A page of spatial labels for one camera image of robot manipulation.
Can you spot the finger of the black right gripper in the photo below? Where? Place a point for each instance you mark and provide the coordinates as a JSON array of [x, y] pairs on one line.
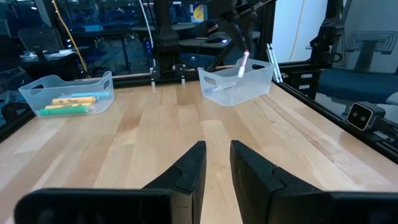
[[252, 31], [240, 34]]

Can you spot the grey office chair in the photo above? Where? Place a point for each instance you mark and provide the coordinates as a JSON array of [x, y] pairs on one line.
[[40, 39]]

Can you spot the blue office chair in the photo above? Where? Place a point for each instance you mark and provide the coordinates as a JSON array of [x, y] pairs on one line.
[[357, 84]]

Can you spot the black frame upright post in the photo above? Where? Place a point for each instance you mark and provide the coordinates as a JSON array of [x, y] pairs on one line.
[[265, 28]]

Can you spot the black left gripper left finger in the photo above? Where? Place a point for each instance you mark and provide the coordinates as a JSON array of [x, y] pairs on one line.
[[93, 207]]

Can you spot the black computer mouse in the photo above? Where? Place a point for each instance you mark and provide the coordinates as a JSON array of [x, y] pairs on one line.
[[219, 39]]

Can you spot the black table-level camera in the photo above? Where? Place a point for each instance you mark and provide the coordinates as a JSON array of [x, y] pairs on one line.
[[362, 115]]

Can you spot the blue dry-erase marker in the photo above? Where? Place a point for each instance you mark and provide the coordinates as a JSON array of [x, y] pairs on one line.
[[222, 87]]

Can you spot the teal highlighter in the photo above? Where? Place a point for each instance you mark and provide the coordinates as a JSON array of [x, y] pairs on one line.
[[99, 95]]

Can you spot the black equipment on stand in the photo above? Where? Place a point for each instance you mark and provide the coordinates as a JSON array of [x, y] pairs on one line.
[[326, 34]]

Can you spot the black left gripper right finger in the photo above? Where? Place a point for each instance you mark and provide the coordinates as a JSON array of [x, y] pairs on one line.
[[295, 205]]

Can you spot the green highlighter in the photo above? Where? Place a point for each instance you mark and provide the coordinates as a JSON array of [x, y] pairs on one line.
[[63, 110]]

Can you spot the black operator desk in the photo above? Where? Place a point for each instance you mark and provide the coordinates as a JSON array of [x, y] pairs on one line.
[[192, 42]]

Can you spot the black diagonal frame strut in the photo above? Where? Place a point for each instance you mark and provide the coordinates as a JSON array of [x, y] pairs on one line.
[[222, 57]]

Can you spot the red dry-erase marker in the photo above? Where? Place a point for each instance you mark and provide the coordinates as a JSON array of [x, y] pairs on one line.
[[243, 63]]

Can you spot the black aluminium table frame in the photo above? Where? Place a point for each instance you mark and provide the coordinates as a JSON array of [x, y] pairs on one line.
[[130, 80]]

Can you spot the silver frame bracket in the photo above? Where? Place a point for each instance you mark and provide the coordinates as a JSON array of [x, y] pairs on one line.
[[275, 63]]

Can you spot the yellow highlighter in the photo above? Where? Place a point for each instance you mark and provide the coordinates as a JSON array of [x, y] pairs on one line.
[[74, 100], [62, 106]]

